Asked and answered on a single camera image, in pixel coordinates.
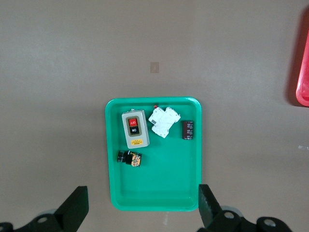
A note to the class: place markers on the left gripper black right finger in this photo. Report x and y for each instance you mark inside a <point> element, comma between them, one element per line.
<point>210,212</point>

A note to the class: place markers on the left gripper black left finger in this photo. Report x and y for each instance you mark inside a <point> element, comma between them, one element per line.
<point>72,212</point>

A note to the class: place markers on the green plastic tray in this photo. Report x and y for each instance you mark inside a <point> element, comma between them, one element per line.
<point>157,186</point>

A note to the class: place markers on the small clear tape scrap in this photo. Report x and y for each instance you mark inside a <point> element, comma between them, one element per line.
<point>303,147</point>

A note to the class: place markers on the beige tape patch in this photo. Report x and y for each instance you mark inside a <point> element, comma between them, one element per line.
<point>154,67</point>

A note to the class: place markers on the red plastic tray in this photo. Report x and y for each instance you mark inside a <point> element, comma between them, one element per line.
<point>304,84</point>

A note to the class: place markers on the dark brown cylindrical capacitor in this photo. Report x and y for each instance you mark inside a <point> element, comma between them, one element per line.
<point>187,130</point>

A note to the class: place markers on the white circuit breaker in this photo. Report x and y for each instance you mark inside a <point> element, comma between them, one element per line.
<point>164,122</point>

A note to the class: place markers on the black push button switch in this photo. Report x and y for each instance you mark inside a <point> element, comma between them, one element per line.
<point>131,158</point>

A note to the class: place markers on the grey on-off switch box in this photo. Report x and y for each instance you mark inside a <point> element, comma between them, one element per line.
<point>135,130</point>

